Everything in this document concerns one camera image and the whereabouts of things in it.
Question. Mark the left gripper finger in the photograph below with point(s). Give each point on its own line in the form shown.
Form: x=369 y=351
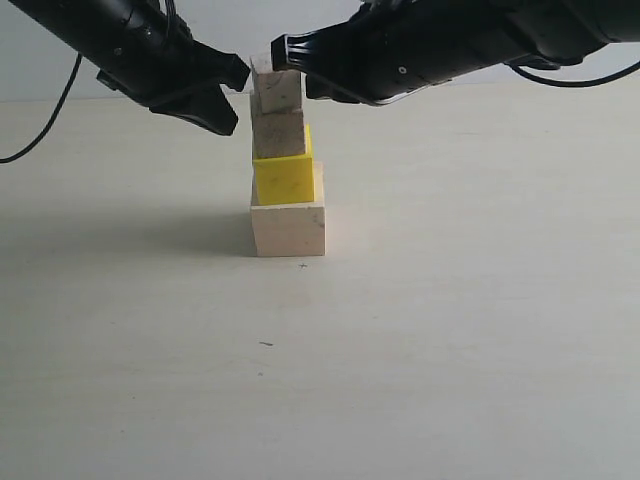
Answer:
x=206 y=107
x=224 y=68

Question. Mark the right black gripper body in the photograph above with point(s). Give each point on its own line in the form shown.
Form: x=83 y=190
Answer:
x=409 y=45

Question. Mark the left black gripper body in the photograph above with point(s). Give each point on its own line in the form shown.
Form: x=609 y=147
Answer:
x=141 y=50

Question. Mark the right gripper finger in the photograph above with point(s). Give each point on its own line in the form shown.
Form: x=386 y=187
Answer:
x=349 y=89
x=332 y=50

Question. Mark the small light wooden cube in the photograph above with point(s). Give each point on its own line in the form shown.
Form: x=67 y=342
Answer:
x=276 y=91

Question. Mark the medium striped wooden cube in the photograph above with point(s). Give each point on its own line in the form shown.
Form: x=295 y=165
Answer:
x=279 y=134

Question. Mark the yellow painted cube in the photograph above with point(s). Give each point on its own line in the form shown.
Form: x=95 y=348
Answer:
x=286 y=179

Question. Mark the large light wooden cube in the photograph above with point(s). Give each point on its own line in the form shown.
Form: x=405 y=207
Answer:
x=291 y=230

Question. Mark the left grey black robot arm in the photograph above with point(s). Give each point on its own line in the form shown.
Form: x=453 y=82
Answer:
x=60 y=19

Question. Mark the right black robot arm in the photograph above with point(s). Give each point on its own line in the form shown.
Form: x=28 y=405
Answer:
x=603 y=23

